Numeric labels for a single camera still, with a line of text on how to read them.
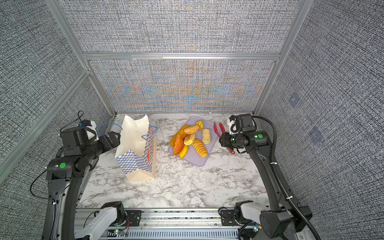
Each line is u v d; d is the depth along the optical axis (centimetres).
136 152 67
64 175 40
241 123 56
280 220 36
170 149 98
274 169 42
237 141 59
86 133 50
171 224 73
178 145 90
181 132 101
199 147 95
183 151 93
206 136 101
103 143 58
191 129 99
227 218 73
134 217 73
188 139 93
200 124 104
